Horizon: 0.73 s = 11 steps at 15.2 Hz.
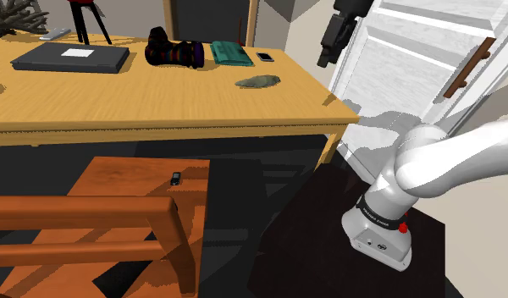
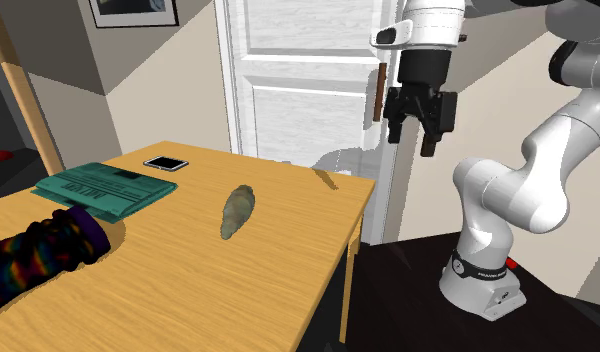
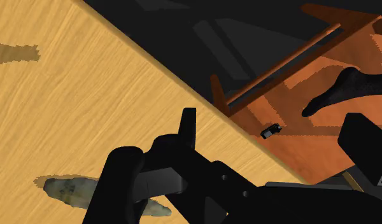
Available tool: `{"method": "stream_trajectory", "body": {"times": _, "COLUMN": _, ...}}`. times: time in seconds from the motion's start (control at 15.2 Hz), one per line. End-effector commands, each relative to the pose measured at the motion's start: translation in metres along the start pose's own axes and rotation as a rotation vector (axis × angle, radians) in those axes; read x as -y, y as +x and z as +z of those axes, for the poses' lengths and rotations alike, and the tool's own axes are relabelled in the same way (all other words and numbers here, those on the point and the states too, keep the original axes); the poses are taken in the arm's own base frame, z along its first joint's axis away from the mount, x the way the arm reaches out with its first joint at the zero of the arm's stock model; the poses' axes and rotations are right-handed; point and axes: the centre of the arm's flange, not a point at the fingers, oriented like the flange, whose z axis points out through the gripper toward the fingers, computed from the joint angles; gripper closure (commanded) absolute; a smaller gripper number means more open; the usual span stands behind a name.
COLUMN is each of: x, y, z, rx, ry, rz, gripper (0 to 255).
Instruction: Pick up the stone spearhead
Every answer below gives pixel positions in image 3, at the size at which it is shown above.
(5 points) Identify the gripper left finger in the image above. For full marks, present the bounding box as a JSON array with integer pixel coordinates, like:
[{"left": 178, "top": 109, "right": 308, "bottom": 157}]
[{"left": 82, "top": 107, "right": 258, "bottom": 224}]

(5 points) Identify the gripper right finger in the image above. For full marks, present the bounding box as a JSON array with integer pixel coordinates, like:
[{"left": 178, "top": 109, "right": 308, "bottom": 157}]
[{"left": 337, "top": 112, "right": 382, "bottom": 200}]

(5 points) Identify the black curved object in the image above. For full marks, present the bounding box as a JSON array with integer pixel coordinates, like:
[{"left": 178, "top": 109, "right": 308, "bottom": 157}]
[{"left": 301, "top": 66, "right": 382, "bottom": 118}]

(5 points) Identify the small black grey object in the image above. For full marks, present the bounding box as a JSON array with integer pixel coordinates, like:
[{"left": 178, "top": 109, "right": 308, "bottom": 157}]
[{"left": 260, "top": 122, "right": 283, "bottom": 140}]

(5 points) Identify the grey green elongated stone object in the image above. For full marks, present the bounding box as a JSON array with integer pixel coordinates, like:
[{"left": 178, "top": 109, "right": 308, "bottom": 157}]
[{"left": 43, "top": 177, "right": 173, "bottom": 217}]

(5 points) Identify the light wooden table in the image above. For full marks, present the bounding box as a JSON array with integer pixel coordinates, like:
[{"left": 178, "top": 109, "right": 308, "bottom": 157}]
[{"left": 0, "top": 0, "right": 309, "bottom": 224}]

